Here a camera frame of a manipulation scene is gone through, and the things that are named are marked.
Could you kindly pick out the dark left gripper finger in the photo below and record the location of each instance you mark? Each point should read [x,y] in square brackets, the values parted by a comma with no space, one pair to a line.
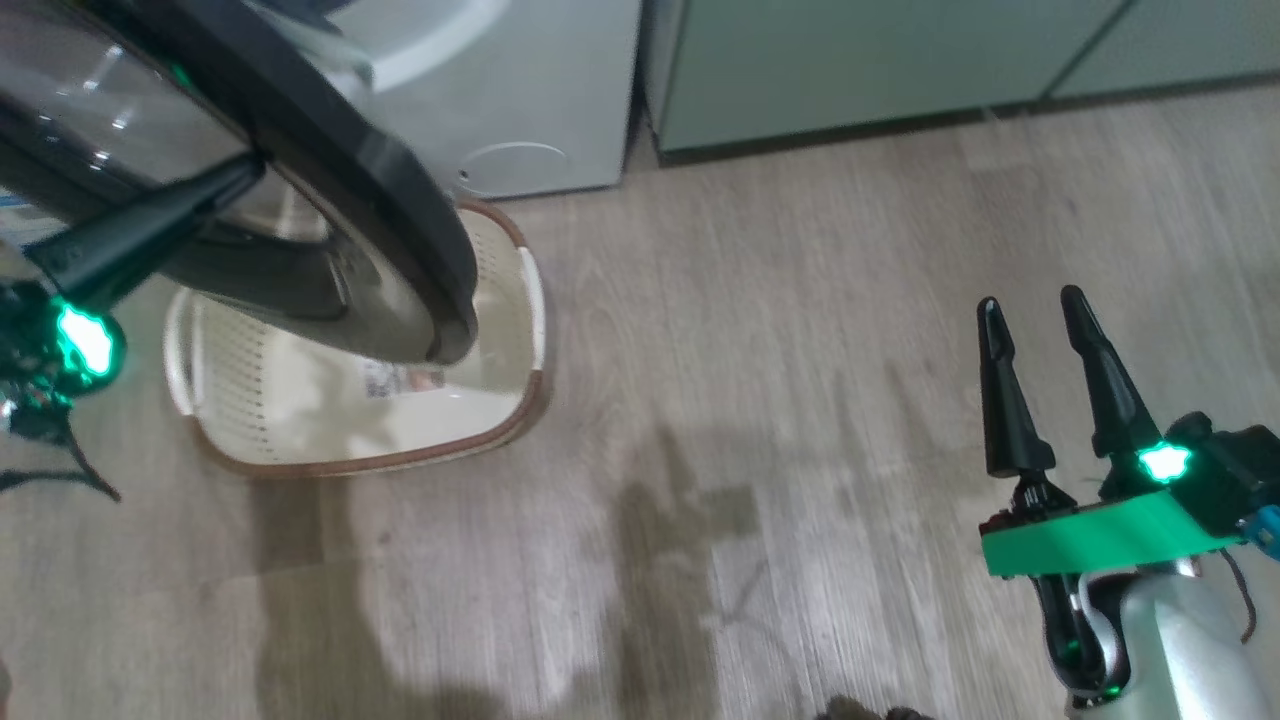
[140,230]

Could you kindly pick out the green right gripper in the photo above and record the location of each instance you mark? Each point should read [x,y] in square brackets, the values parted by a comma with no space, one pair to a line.
[1090,540]

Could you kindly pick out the dark glass washing machine door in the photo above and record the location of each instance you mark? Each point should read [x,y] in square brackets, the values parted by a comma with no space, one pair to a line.
[330,130]

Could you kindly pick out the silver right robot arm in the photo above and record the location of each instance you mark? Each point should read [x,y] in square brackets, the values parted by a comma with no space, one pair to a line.
[1180,650]

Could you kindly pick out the cream perforated laundry basket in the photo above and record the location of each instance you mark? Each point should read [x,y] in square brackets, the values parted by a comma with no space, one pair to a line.
[300,420]

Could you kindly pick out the white washing machine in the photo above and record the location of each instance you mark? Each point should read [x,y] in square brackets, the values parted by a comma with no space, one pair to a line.
[540,100]

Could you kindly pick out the blue white washer sticker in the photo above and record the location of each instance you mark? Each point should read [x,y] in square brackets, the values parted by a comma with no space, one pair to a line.
[15,225]

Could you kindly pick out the pale green cabinet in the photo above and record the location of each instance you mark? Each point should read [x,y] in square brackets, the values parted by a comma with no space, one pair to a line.
[900,60]

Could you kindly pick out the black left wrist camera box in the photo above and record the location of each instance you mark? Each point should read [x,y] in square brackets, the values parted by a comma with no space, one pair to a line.
[30,340]

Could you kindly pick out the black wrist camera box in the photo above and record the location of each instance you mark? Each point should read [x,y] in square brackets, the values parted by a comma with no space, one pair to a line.
[1230,470]
[30,340]

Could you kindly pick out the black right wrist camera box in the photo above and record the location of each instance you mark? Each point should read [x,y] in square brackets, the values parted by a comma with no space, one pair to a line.
[1230,470]

